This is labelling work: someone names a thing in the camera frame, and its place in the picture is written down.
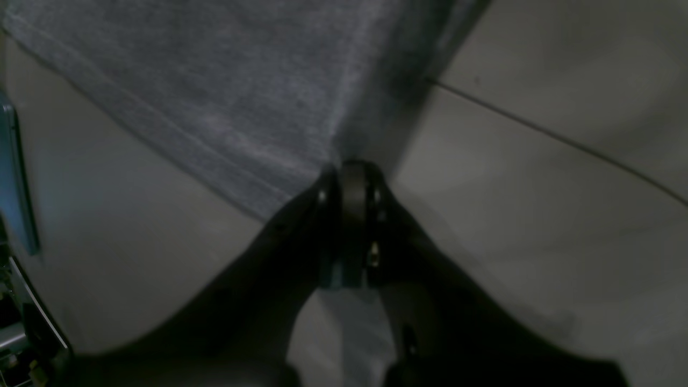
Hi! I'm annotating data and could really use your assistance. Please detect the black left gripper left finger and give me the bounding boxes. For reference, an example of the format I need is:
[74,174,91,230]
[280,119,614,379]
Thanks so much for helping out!
[70,167,337,386]

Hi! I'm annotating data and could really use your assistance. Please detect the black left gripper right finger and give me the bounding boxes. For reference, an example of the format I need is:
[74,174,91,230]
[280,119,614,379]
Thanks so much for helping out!
[365,162,628,386]

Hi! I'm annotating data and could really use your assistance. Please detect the grey T-shirt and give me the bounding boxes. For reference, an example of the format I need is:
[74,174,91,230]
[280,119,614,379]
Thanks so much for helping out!
[3,1,487,219]

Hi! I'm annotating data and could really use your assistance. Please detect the blue-grey flat panel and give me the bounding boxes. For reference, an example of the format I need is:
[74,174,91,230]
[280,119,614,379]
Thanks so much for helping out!
[1,95,40,255]

